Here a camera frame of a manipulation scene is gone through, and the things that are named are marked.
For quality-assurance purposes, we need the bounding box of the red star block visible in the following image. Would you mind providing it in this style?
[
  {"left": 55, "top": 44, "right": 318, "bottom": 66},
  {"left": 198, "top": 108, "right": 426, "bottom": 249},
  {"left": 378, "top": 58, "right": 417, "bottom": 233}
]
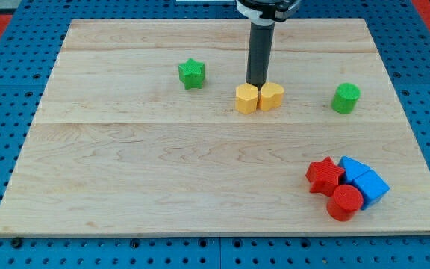
[{"left": 305, "top": 157, "right": 345, "bottom": 197}]

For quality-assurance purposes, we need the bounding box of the blue cube block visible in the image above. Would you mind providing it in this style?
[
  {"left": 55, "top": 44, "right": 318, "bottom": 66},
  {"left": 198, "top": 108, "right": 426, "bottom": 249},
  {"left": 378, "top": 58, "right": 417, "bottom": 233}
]
[{"left": 352, "top": 170, "right": 390, "bottom": 210}]

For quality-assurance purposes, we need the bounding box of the red cylinder block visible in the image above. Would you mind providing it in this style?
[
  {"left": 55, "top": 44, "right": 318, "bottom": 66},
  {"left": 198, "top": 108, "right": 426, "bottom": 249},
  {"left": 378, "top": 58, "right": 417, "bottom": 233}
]
[{"left": 326, "top": 185, "right": 364, "bottom": 222}]

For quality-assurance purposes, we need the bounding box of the yellow heart block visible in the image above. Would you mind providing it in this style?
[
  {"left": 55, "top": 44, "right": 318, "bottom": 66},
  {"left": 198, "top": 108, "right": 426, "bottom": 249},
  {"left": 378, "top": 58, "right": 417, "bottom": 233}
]
[{"left": 258, "top": 82, "right": 284, "bottom": 111}]

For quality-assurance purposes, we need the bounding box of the yellow pentagon block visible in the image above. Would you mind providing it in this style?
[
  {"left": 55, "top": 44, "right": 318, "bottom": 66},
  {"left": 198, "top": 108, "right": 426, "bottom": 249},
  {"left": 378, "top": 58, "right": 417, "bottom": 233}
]
[{"left": 235, "top": 83, "right": 258, "bottom": 114}]

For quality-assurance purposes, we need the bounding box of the light wooden board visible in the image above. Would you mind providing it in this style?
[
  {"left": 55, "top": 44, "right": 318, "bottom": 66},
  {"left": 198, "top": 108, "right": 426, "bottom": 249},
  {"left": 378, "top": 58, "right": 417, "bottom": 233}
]
[{"left": 0, "top": 19, "right": 430, "bottom": 238}]

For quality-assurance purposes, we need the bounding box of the green cylinder block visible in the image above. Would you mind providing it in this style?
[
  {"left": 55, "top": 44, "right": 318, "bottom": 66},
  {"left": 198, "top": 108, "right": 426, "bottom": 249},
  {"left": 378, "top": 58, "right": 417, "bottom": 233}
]
[{"left": 331, "top": 83, "right": 361, "bottom": 114}]

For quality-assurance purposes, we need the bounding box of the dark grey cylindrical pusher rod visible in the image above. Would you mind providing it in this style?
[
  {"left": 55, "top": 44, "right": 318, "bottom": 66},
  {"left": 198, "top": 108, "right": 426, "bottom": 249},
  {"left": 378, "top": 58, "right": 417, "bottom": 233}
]
[{"left": 246, "top": 22, "right": 275, "bottom": 90}]

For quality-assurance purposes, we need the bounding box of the blue triangle block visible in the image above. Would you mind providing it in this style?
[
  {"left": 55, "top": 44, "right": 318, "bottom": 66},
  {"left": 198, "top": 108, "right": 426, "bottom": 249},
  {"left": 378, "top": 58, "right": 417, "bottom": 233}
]
[{"left": 338, "top": 156, "right": 371, "bottom": 184}]

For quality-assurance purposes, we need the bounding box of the green star block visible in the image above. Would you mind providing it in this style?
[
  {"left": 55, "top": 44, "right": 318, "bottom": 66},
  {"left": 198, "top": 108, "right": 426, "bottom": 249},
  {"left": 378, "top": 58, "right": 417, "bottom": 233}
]
[{"left": 178, "top": 58, "right": 205, "bottom": 90}]

